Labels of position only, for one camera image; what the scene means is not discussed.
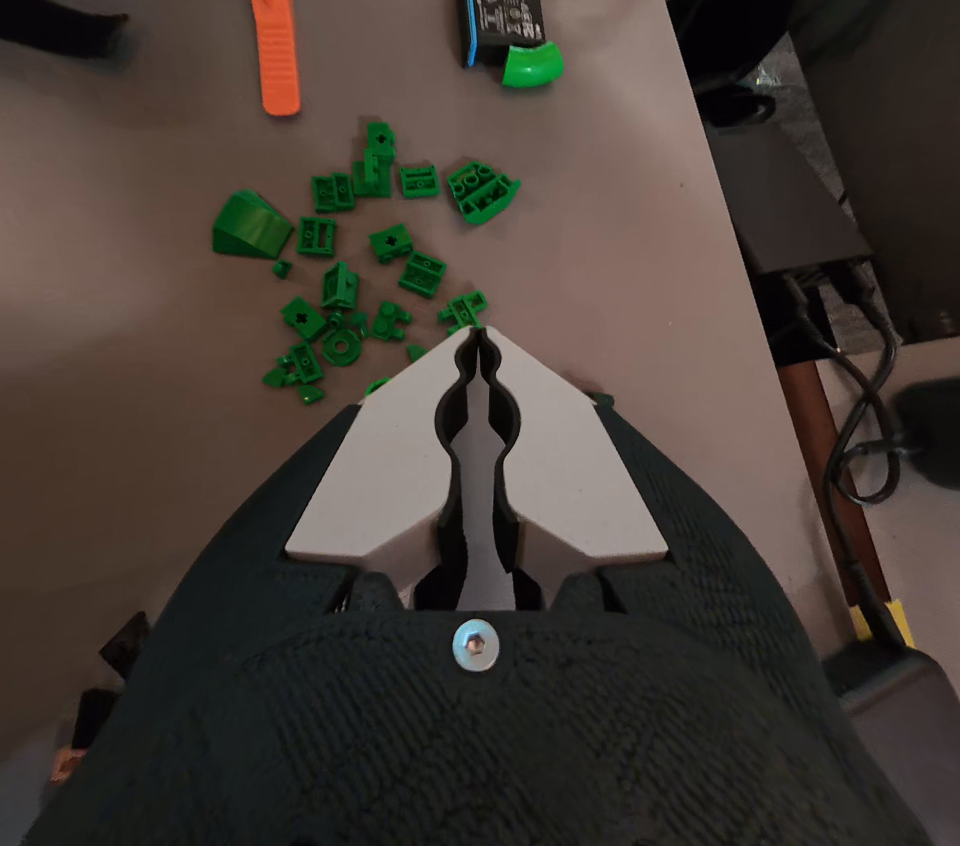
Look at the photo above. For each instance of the pile of small green bricks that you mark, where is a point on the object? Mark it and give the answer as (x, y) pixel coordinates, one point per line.
(422, 273)

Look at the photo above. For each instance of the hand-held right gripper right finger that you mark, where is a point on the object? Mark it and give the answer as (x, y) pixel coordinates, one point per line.
(577, 479)

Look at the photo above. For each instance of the green inverted slope brick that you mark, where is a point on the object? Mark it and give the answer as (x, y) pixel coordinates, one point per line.
(484, 192)

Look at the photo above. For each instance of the yellow tag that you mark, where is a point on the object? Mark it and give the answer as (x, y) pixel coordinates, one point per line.
(896, 617)

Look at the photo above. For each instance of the black battery with blue edge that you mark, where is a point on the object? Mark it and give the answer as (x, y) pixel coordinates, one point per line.
(499, 6)

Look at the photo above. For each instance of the grey desk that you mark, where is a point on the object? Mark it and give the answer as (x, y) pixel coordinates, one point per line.
(615, 306)

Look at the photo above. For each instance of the bright green curved brick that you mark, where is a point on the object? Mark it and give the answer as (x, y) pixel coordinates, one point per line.
(531, 66)

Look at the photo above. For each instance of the orange brick separator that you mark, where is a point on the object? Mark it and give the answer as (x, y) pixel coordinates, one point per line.
(275, 40)

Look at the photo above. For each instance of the dark grey box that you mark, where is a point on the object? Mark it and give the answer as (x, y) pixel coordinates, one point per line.
(885, 111)

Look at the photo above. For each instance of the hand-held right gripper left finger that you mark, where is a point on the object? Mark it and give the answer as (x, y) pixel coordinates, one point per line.
(375, 479)

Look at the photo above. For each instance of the black flat panel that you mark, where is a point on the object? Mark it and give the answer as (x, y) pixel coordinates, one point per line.
(787, 201)

